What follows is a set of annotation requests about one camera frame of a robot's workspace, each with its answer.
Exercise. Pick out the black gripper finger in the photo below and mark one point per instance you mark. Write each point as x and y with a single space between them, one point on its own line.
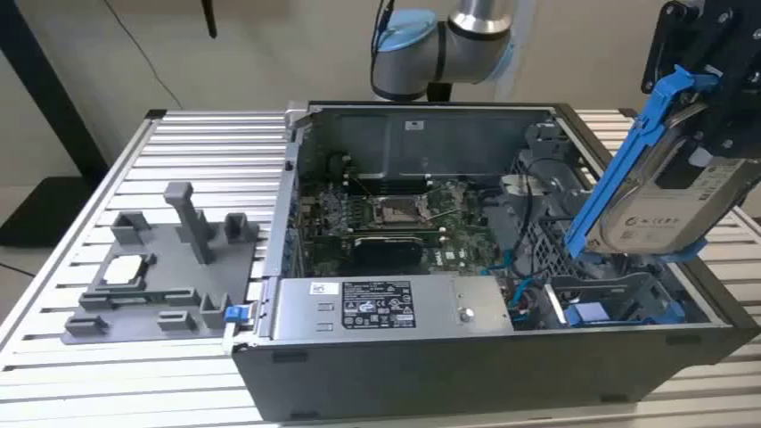
684 178

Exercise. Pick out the hard disk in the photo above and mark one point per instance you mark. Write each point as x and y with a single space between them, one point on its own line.
648 214

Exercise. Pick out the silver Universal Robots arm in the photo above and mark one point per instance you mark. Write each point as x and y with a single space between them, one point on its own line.
411 62

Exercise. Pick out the grey metal disk bay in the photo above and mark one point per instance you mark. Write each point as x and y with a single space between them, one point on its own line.
541 232

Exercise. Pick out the empty blue disk carrier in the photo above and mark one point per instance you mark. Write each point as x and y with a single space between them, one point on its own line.
585 314

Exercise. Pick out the green motherboard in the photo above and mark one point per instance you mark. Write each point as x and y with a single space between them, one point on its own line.
457 241

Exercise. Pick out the CPU socket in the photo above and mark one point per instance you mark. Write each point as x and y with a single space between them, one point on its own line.
400 211

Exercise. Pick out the black graphics card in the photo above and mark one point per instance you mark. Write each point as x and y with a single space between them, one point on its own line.
387 252

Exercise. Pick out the thin metal locking lever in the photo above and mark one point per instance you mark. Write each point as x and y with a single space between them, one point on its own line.
363 186

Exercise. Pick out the dark grey open PC case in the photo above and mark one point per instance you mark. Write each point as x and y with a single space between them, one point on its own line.
476 379

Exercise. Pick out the silver power supply unit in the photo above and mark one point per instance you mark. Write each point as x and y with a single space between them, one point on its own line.
297 307

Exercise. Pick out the blue case latch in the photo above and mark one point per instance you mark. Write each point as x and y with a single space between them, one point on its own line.
236 314

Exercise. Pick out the black antenna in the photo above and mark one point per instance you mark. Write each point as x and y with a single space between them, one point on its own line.
209 20

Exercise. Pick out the grey parts rack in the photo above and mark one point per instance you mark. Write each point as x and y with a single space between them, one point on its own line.
179 276

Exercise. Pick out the green RAM stick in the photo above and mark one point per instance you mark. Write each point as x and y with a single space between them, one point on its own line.
148 300

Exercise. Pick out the silver CPU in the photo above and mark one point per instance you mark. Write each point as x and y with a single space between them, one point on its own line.
124 270

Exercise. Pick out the black wrist camera mount plate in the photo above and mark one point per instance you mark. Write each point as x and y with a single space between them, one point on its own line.
684 35

